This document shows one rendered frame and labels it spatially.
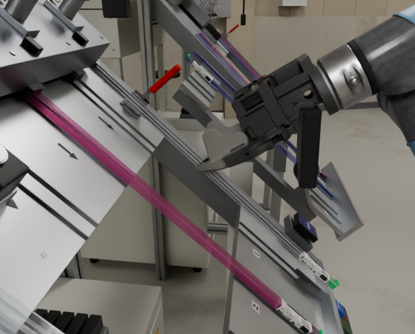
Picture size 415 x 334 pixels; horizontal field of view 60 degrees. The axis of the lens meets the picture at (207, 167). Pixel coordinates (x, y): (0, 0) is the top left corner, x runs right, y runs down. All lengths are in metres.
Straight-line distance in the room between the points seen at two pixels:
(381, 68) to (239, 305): 0.33
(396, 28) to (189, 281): 1.48
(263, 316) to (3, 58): 0.40
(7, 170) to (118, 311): 0.53
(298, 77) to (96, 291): 0.60
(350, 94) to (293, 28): 3.99
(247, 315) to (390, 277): 1.57
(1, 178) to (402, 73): 0.43
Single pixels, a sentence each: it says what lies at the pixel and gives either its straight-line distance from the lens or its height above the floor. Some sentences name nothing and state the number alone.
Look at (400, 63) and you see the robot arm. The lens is 0.49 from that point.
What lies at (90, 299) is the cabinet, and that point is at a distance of 0.83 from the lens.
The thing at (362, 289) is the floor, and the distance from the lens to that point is 1.88.
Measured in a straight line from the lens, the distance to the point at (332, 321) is 0.63.
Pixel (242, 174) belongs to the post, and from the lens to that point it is 0.92.
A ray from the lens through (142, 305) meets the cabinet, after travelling 0.79.
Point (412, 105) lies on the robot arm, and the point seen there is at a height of 1.06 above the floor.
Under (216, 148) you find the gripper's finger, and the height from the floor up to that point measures 0.99.
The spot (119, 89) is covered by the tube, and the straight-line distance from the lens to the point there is 0.54.
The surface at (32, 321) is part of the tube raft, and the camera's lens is 0.29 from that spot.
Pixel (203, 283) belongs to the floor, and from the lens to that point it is 1.77.
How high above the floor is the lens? 1.17
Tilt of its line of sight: 23 degrees down
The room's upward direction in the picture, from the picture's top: straight up
